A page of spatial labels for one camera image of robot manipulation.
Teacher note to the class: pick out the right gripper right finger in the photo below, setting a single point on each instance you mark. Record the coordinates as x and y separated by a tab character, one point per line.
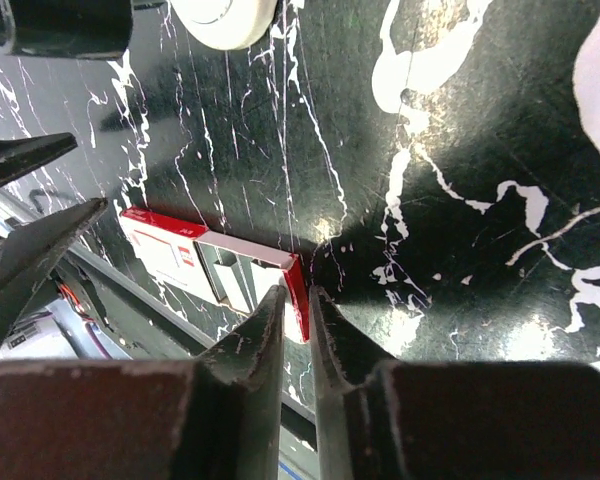
378	417

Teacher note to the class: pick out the staples box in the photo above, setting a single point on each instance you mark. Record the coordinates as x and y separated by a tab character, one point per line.
220	269

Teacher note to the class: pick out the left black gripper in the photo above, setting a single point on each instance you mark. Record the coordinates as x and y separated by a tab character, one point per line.
89	30

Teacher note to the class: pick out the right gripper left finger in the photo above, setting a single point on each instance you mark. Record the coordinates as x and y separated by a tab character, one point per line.
215	416

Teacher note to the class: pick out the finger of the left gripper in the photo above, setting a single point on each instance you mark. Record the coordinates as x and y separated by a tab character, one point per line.
29	253

